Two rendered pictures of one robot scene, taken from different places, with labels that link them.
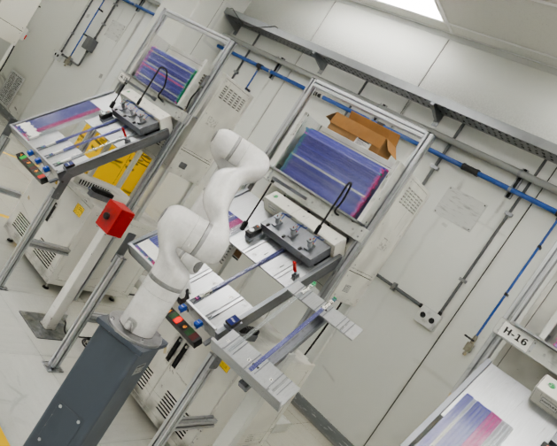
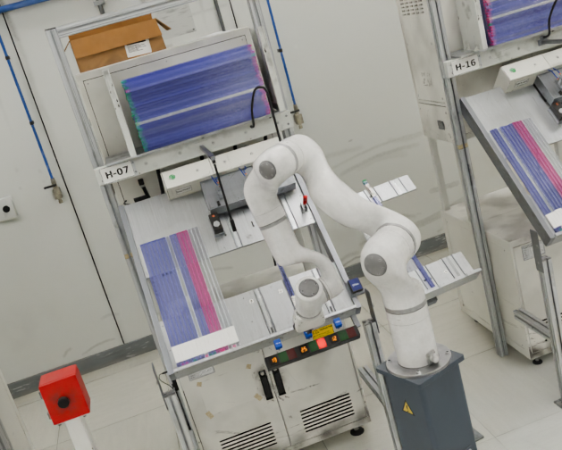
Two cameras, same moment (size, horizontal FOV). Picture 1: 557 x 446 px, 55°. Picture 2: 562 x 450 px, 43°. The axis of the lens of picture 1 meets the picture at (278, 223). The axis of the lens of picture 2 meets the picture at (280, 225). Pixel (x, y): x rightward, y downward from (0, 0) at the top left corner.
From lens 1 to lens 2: 1.82 m
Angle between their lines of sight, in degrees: 45
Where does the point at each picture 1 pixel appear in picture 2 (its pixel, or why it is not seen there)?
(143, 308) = (429, 335)
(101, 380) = (456, 410)
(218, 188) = (352, 198)
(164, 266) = (415, 291)
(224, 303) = not seen: hidden behind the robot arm
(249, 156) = (306, 150)
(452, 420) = (513, 153)
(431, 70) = not seen: outside the picture
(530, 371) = (470, 77)
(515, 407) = (510, 105)
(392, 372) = not seen: hidden behind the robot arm
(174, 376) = (292, 397)
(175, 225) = (401, 254)
